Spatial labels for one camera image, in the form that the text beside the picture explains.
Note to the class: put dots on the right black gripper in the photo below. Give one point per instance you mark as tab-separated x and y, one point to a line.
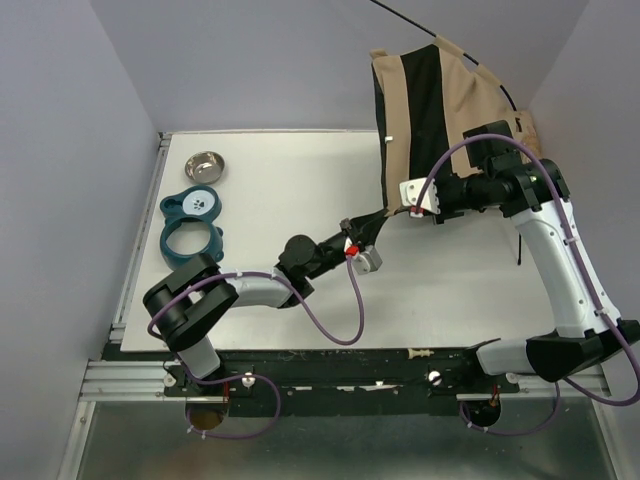
445	213

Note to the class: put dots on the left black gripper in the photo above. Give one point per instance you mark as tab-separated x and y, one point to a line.
364	228

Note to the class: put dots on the black tent pole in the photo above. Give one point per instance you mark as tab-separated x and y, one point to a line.
465	65

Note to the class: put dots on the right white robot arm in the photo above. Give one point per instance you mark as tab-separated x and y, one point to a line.
588	328

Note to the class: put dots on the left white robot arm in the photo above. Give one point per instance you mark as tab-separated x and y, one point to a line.
186	305

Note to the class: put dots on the steel pet bowl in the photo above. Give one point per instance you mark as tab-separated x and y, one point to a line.
205	168

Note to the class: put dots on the pink patterned pillow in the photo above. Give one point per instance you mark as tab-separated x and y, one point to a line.
526	132

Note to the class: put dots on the white chess piece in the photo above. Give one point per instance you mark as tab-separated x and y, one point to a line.
419	353

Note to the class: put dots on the teal bowl stand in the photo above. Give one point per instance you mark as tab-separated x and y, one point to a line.
189	227

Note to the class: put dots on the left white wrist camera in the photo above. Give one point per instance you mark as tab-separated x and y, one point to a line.
364	260

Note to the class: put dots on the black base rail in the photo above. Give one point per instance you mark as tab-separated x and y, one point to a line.
341	382

